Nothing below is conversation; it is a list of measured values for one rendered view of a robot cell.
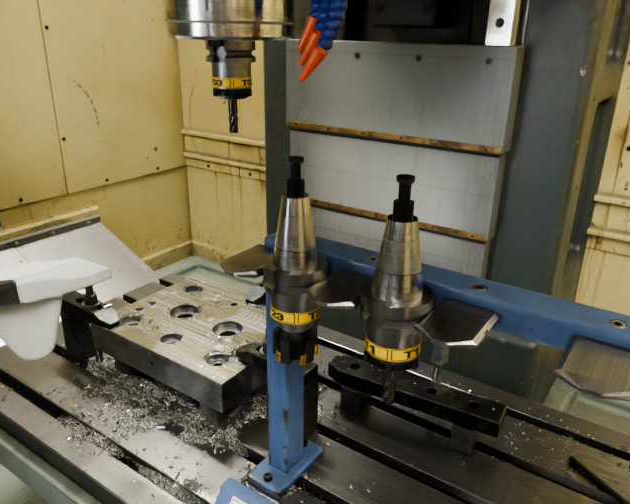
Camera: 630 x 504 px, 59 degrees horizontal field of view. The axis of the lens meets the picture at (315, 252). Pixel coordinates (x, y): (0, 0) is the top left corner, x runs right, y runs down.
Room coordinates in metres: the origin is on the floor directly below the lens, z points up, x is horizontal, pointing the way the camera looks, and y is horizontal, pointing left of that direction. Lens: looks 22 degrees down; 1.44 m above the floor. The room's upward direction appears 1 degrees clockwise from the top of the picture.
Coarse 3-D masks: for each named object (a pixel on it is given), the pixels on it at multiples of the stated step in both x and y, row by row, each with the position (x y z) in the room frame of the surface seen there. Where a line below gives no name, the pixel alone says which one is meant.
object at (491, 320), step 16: (448, 304) 0.43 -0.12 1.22; (464, 304) 0.44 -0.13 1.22; (432, 320) 0.41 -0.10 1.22; (448, 320) 0.41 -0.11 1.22; (464, 320) 0.41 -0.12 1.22; (480, 320) 0.41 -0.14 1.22; (496, 320) 0.41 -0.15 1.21; (432, 336) 0.38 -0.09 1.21; (448, 336) 0.38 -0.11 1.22; (464, 336) 0.38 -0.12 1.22; (480, 336) 0.38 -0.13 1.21
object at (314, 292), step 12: (336, 276) 0.49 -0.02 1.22; (348, 276) 0.49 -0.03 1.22; (360, 276) 0.49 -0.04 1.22; (372, 276) 0.49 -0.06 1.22; (312, 288) 0.46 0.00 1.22; (324, 288) 0.46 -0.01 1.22; (336, 288) 0.46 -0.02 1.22; (348, 288) 0.46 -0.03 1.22; (360, 288) 0.46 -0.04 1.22; (324, 300) 0.44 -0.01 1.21; (336, 300) 0.44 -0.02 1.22; (348, 300) 0.44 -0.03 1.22
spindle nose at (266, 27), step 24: (168, 0) 0.70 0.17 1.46; (192, 0) 0.68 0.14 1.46; (216, 0) 0.67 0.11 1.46; (240, 0) 0.68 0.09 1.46; (264, 0) 0.69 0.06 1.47; (288, 0) 0.72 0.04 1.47; (168, 24) 0.71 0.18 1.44; (192, 24) 0.68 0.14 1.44; (216, 24) 0.67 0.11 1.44; (240, 24) 0.68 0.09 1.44; (264, 24) 0.69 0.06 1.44; (288, 24) 0.73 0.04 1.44
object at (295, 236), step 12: (288, 204) 0.49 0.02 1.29; (300, 204) 0.49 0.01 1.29; (288, 216) 0.49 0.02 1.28; (300, 216) 0.49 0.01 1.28; (288, 228) 0.48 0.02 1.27; (300, 228) 0.48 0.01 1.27; (312, 228) 0.49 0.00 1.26; (276, 240) 0.49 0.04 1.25; (288, 240) 0.48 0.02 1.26; (300, 240) 0.48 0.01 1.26; (312, 240) 0.49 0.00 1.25; (276, 252) 0.49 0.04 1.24; (288, 252) 0.48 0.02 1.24; (300, 252) 0.48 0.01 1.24; (312, 252) 0.49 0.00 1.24; (276, 264) 0.49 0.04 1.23; (288, 264) 0.48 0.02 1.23; (300, 264) 0.48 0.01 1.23; (312, 264) 0.49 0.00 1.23
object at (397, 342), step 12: (372, 324) 0.42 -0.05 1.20; (372, 336) 0.42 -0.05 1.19; (384, 336) 0.42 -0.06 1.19; (396, 336) 0.41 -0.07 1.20; (408, 336) 0.41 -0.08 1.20; (420, 336) 0.42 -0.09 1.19; (396, 348) 0.41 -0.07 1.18; (408, 348) 0.41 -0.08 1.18; (384, 360) 0.41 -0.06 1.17; (408, 360) 0.41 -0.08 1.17
